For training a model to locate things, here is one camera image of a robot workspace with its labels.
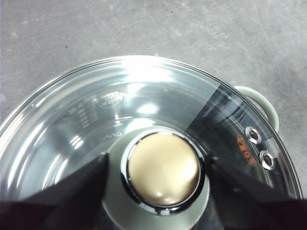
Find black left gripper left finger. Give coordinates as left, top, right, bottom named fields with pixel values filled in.
left=0, top=152, right=110, bottom=230

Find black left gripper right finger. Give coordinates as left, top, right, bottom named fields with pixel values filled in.
left=207, top=157, right=307, bottom=230

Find glass lid with green knob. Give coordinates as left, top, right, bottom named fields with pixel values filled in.
left=0, top=55, right=303, bottom=230

